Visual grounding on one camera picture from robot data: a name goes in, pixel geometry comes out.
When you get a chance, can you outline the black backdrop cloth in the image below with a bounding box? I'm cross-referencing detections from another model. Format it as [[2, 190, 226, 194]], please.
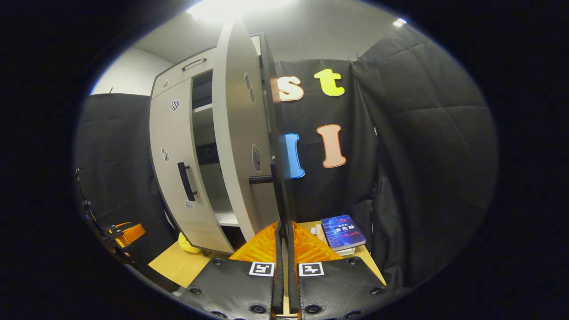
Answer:
[[75, 24, 498, 289]]

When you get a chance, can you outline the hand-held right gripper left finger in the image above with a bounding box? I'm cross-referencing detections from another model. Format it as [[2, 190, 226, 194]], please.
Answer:
[[180, 221, 284, 320]]

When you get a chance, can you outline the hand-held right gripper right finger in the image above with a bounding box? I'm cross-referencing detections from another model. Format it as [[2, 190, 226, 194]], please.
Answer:
[[287, 221, 396, 320]]

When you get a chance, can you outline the white double-door shoe cabinet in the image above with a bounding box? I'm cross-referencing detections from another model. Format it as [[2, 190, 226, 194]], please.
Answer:
[[149, 18, 294, 255]]

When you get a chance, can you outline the blue book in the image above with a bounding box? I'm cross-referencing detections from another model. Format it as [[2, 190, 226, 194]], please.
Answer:
[[320, 215, 367, 252]]

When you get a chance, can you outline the checkered sticker cabinet door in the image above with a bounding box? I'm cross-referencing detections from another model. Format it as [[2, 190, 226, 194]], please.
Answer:
[[150, 78, 234, 254]]

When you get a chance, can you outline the long ceiling light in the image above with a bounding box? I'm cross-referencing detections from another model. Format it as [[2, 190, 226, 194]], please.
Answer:
[[186, 0, 296, 22]]

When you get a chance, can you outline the white cabinet bottom shelf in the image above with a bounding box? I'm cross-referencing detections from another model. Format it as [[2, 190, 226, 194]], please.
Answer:
[[215, 210, 240, 228]]

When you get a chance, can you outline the white cabinet drawer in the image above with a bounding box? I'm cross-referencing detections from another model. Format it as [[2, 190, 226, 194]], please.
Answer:
[[151, 36, 263, 99]]

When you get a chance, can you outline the box sticker cabinet door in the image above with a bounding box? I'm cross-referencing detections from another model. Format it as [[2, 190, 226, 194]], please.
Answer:
[[212, 18, 289, 243]]

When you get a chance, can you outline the black door handle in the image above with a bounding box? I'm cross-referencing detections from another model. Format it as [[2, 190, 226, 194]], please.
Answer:
[[177, 162, 197, 202], [249, 161, 295, 236]]

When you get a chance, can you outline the yellow toy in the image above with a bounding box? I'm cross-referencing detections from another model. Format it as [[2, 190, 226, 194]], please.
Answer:
[[178, 232, 203, 255]]

